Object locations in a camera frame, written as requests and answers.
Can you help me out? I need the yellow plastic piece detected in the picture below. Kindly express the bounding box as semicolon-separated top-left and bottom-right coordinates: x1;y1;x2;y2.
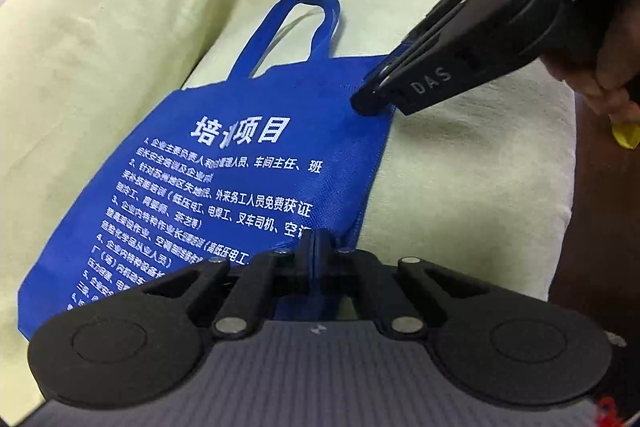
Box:
612;121;640;151

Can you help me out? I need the green covered sofa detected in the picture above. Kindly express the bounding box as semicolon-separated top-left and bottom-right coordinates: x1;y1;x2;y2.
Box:
0;0;578;413

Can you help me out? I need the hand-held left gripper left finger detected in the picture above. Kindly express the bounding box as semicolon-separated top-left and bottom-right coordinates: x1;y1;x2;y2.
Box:
135;229;318;340

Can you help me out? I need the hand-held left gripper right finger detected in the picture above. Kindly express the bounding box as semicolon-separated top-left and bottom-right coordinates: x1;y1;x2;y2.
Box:
317;229;497;340

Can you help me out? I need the person's right hand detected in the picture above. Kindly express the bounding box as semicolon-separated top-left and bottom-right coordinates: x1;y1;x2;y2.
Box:
545;0;640;120

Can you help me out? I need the blue shopping bag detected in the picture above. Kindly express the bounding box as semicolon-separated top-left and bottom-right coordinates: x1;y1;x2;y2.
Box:
17;0;398;340

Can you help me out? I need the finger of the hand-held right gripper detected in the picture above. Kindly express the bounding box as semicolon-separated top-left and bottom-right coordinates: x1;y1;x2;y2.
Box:
350;0;488;116

